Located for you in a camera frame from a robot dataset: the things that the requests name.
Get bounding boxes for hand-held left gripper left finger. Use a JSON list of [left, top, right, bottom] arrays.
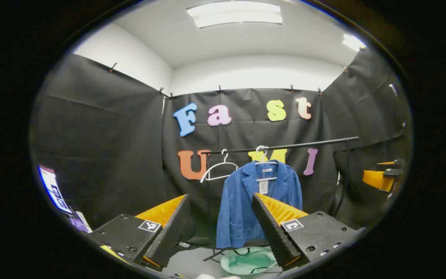
[[89, 194, 191, 271]]

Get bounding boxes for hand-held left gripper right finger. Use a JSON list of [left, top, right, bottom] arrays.
[[251, 193, 365, 272]]

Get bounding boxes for green laundry hamper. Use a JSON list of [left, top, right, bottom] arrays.
[[220, 246, 278, 276]]

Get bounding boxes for blue corduroy jacket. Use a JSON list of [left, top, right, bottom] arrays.
[[216, 160, 303, 249]]

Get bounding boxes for white clothes hanger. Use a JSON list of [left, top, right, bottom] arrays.
[[200, 149, 240, 183], [255, 145, 279, 183]]

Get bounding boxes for black clothes rack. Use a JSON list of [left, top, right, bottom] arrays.
[[201, 136, 360, 262]]

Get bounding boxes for pale purple sheet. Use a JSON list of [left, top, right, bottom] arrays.
[[68, 211, 93, 233]]

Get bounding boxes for black backdrop cloth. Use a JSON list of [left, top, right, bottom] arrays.
[[29, 46, 413, 248]]

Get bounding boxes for computer monitor screen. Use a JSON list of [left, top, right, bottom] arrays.
[[38, 165, 73, 214]]

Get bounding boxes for small ceiling light panel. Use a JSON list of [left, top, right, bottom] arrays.
[[342, 34, 367, 52]]

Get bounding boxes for row of small black clips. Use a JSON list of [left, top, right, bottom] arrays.
[[109, 62, 349, 99]]

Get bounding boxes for large ceiling light panel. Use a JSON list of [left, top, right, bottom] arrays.
[[186, 1, 283, 29]]

